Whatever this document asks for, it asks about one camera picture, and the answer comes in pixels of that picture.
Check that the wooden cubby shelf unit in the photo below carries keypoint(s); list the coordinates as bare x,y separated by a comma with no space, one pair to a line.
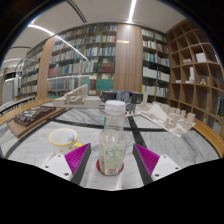
196,83

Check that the tall white block model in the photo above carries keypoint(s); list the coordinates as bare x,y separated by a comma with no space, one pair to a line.
145,97

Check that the long wooden bench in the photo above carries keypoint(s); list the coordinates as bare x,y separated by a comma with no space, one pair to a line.
211,135

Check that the white city block model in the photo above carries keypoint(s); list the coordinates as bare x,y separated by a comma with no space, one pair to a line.
166,118

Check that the dark grey architectural model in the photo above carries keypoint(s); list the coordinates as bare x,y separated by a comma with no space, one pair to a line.
110,96

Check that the white architectural building model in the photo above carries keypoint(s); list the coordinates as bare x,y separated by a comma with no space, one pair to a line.
78,98

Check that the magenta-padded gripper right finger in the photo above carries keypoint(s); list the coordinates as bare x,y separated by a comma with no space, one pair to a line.
165,165

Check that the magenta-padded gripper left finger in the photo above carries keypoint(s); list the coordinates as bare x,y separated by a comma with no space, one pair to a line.
58,164

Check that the brown model on wooden board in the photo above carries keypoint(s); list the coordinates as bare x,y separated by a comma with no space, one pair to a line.
33,116

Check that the clear plastic bottle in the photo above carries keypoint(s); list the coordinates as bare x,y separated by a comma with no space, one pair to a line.
113,153

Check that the white cup with yellow rim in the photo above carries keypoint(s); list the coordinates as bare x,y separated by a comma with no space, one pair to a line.
61,138

